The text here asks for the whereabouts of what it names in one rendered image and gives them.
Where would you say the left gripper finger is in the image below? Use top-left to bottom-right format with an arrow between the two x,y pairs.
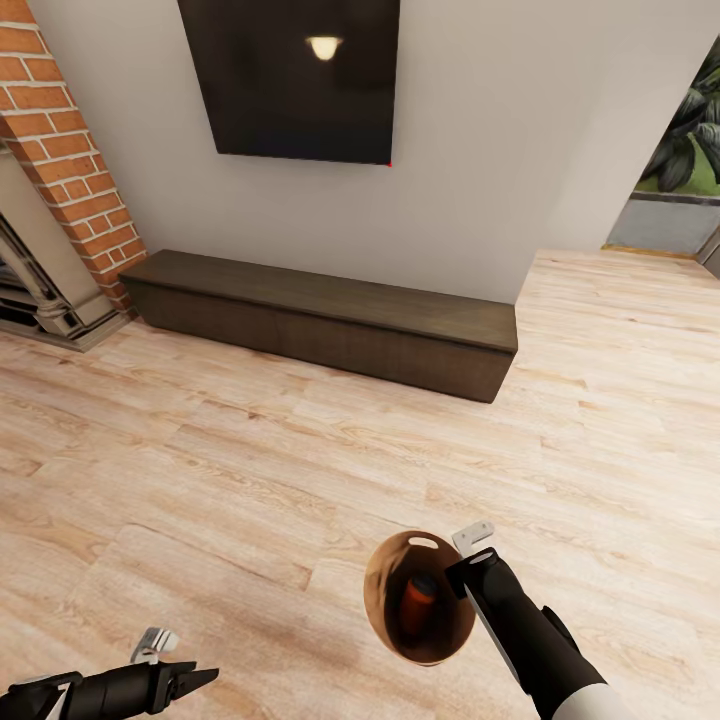
169,661 -> 197,681
165,669 -> 219,707

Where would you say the trash can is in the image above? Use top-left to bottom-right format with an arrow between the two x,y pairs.
363,530 -> 477,667

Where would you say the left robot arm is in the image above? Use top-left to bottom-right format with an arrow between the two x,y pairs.
0,627 -> 219,720

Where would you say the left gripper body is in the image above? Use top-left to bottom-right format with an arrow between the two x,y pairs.
98,661 -> 171,720

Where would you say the can of soda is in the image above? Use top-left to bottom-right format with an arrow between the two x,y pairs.
396,572 -> 438,638

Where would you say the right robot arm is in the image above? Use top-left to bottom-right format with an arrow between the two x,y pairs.
444,521 -> 638,720

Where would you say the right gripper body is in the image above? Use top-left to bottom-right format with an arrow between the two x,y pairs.
444,547 -> 496,600

